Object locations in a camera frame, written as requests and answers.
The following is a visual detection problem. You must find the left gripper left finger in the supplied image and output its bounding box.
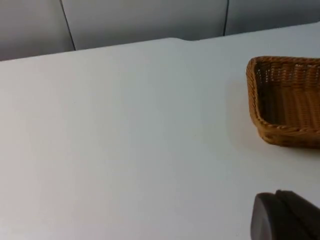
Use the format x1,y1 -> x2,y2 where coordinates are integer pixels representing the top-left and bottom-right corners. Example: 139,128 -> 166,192
250,192 -> 304,240

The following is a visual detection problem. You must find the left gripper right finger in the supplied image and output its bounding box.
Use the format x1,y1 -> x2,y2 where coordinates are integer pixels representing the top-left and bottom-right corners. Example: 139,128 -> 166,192
275,189 -> 320,240

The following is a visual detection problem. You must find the brown wicker basket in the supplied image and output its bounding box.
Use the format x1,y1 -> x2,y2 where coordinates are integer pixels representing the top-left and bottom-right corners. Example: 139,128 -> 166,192
246,56 -> 320,152

